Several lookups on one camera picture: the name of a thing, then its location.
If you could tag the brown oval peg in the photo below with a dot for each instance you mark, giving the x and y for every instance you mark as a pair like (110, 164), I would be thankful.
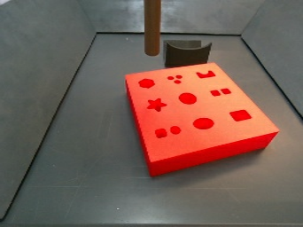
(152, 21)

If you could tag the red block with shaped holes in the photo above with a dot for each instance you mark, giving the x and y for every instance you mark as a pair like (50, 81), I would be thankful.
(194, 117)

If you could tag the dark grey curved cradle block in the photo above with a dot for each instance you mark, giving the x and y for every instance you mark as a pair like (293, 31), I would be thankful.
(186, 52)

